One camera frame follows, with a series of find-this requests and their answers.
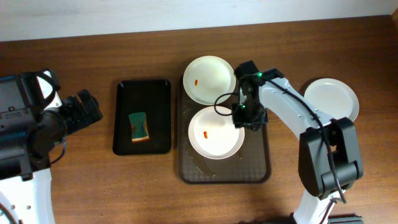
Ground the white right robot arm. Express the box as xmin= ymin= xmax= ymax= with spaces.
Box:
xmin=232 ymin=68 xmax=363 ymax=223

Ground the green and yellow sponge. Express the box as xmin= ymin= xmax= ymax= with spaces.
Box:
xmin=129 ymin=112 xmax=149 ymax=142

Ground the white plate with red stain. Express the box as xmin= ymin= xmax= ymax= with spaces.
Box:
xmin=188 ymin=106 xmax=245 ymax=160

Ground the small black tray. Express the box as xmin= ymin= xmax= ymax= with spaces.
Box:
xmin=113 ymin=80 xmax=172 ymax=156

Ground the white plate at tray top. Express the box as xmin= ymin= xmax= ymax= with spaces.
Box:
xmin=183 ymin=55 xmax=237 ymax=105

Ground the brown checkered serving tray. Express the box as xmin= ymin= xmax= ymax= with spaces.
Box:
xmin=175 ymin=78 xmax=272 ymax=184

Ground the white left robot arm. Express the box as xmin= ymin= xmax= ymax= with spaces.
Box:
xmin=1 ymin=68 xmax=103 ymax=223

